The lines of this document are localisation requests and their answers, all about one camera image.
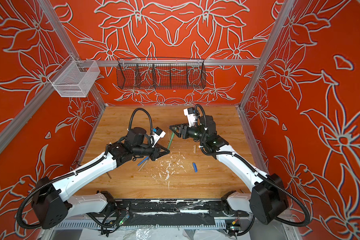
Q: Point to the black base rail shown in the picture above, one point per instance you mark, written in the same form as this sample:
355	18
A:
205	207

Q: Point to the white mesh basket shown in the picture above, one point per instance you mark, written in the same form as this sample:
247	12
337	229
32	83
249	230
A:
75	78

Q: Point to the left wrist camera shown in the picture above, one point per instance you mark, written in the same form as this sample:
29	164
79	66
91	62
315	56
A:
157	135

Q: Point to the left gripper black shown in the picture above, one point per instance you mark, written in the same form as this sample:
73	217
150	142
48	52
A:
156	152

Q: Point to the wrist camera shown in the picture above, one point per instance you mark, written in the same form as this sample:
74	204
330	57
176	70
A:
157	135
192	116

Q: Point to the blue pen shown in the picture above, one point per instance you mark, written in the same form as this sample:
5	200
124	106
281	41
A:
145	159

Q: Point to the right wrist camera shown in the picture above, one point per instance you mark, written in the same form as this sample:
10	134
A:
192	116

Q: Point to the green pen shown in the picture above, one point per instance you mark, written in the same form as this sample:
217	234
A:
171	140

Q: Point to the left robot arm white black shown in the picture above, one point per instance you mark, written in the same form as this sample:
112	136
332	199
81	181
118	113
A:
54	200

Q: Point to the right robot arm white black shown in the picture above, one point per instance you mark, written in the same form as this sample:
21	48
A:
265	201

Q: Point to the beige pen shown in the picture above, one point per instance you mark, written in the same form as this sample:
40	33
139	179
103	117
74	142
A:
142	166

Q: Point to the blue pen cap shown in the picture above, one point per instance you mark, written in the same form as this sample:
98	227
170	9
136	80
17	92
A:
195	167

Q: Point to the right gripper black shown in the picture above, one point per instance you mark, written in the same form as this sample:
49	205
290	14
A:
184	130

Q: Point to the black wire basket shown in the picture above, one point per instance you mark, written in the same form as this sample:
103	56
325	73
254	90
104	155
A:
161	74

